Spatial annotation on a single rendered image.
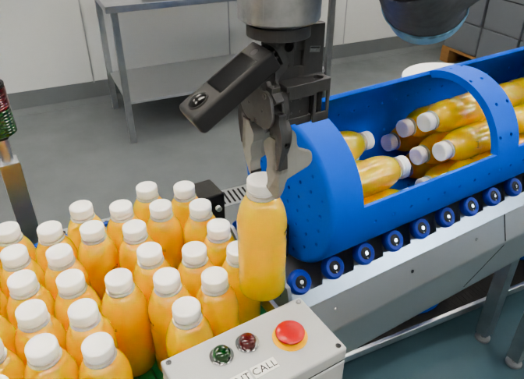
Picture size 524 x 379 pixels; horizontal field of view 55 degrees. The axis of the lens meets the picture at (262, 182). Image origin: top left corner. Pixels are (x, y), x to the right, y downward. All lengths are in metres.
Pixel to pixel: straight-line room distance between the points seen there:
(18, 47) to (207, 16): 1.44
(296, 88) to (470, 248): 0.75
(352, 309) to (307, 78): 0.55
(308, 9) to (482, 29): 4.40
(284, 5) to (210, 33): 3.84
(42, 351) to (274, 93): 0.42
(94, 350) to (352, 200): 0.44
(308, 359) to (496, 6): 4.34
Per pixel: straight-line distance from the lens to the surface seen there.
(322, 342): 0.64
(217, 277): 0.74
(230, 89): 0.54
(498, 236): 1.30
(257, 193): 0.63
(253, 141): 0.63
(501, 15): 4.75
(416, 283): 1.12
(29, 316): 0.75
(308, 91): 0.58
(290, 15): 0.53
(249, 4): 0.54
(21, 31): 4.10
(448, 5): 0.58
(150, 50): 4.25
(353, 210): 0.83
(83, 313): 0.73
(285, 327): 0.64
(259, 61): 0.55
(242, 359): 0.63
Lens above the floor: 1.59
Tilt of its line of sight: 32 degrees down
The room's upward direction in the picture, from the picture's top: straight up
